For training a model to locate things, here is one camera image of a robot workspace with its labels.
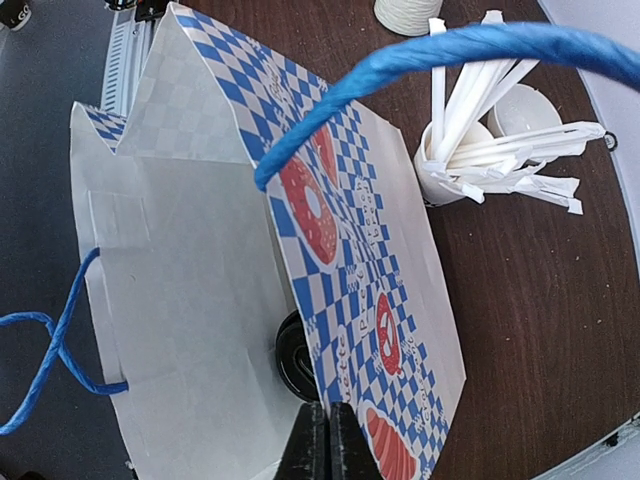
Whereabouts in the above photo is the white cup of straws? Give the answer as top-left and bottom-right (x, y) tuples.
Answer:
(412, 9), (609, 217)

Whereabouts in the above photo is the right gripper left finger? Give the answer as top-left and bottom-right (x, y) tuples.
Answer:
(273, 402), (331, 480)

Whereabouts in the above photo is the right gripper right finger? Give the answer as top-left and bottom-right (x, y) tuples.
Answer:
(329, 402), (381, 480)

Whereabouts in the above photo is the white ceramic bowl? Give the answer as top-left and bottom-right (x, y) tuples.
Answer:
(487, 84), (562, 137)

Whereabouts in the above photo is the stack of paper cups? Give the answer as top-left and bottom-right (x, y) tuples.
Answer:
(0, 0), (32, 31)

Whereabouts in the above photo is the cream ribbed ceramic mug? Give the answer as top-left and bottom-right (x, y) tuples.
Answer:
(373, 0), (443, 37)

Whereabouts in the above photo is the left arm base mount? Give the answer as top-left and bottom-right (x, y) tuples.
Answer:
(105, 0), (169, 22)

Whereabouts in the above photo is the checkered paper takeout bag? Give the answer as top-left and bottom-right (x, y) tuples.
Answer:
(0, 0), (640, 480)

